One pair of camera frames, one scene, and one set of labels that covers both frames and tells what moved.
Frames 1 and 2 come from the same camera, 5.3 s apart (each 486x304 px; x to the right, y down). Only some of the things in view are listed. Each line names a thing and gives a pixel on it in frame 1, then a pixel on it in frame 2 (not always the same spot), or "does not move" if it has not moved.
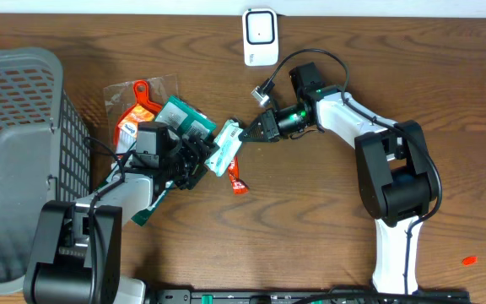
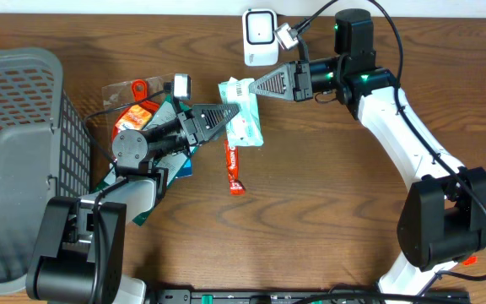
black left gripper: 193,159 → 191,127
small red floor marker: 470,260 does not move
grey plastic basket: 31,146 does not move
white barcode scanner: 260,29 does not move
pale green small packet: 228,143 → 245,127
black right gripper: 269,127 → 302,80
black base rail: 337,295 does not move
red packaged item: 137,102 does not move
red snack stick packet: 239,185 does not move
